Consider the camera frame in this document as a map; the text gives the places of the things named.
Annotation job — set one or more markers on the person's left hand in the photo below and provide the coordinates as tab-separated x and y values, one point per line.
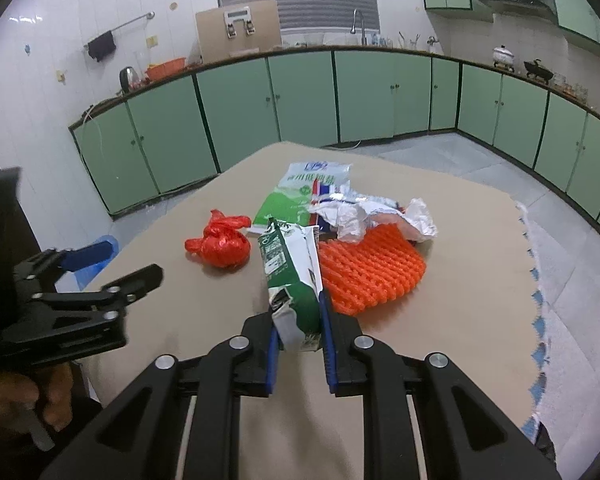
55	390

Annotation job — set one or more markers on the green wall cabinets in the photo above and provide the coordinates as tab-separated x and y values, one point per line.
575	5

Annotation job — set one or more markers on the green milk carton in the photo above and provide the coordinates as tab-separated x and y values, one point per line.
285	270

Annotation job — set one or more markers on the green base cabinet run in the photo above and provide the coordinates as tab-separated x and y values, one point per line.
555	140
300	105

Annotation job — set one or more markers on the white cooking pot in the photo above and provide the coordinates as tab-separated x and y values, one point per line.
503	57

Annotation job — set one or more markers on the black wok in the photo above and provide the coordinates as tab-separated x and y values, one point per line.
537	70

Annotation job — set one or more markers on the orange foam net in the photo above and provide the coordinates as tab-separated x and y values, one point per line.
375	270

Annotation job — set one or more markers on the black towel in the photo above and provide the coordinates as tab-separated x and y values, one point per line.
102	46

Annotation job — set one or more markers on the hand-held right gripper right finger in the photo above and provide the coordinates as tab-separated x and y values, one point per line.
328	345

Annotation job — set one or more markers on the white scalloped table cover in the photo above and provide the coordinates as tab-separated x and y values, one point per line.
575	340

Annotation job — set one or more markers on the steel electric kettle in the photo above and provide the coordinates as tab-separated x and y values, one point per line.
127	80

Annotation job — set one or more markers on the metal faucet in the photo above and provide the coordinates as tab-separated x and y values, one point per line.
360	22

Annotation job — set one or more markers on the red plastic bag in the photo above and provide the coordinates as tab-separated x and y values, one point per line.
225	247

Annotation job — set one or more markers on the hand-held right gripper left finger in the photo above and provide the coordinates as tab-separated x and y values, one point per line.
273	360

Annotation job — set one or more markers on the orange plastic basin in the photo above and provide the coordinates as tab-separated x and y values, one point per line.
165	71

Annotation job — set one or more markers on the beige tablecloth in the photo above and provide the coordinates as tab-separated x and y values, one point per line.
455	320

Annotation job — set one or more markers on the blue plastic bag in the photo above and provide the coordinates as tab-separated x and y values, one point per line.
92	276

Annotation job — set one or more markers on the silver wrapper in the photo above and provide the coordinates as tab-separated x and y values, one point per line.
350	217

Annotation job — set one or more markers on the green white plastic packet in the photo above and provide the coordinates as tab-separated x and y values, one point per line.
290	195

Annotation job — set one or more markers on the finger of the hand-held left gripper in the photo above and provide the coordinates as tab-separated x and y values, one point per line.
80	320
90	254

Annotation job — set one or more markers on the black range hood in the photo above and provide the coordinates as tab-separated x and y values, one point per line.
515	1

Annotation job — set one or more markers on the metal towel rail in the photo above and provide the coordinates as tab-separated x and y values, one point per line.
130	22

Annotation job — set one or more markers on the boxed water dispenser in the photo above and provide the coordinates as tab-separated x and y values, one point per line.
210	35

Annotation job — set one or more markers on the white utensil holder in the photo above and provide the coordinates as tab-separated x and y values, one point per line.
409	44

